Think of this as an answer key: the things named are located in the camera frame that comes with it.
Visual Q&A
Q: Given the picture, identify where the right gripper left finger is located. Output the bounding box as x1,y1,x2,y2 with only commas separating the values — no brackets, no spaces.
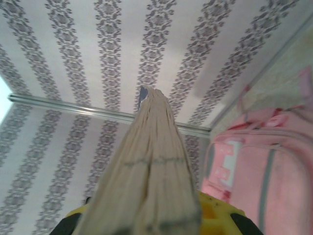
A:
50,197,98,235

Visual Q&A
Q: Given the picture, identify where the pink backpack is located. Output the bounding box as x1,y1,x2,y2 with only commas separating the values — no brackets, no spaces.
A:
200,67,313,235

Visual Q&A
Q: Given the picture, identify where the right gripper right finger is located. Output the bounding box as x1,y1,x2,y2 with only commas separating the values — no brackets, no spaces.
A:
195,192,264,235

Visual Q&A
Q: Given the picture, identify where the dark blue book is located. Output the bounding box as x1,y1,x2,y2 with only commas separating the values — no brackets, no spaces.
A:
75,85,203,235

